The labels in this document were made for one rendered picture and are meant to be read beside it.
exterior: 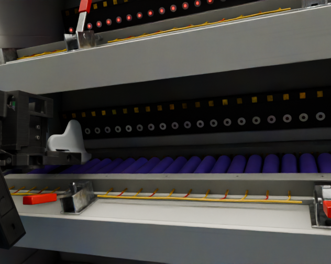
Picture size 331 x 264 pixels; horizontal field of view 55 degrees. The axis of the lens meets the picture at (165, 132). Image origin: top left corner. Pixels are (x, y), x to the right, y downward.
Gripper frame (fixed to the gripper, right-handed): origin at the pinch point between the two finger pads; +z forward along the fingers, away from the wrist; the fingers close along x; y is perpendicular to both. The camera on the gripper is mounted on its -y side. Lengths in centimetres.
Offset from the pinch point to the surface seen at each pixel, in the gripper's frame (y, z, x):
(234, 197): -4.2, -3.8, -23.4
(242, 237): -7.3, -8.1, -24.6
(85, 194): -4.0, -5.9, -6.2
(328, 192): -3.3, -7.5, -31.9
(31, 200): -4.0, -13.8, -5.6
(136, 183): -2.8, -3.6, -11.8
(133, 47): 12.1, -7.8, -13.7
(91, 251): -10.3, -6.8, -7.7
